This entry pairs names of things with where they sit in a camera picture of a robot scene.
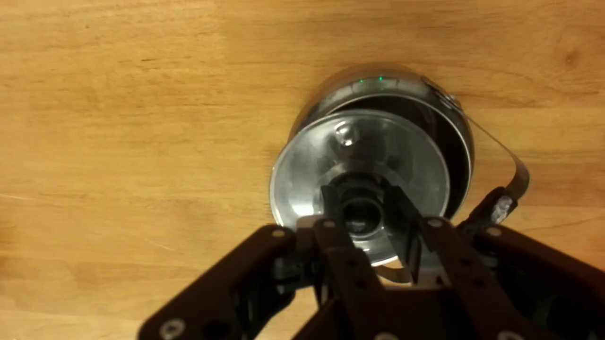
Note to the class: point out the round steel kettle lid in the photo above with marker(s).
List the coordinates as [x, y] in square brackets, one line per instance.
[391, 157]

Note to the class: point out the stainless steel kettle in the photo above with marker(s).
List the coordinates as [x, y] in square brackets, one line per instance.
[404, 85]

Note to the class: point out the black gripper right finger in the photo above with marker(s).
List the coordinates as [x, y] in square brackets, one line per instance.
[493, 284]

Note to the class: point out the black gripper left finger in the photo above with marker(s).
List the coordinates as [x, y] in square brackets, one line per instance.
[253, 284]

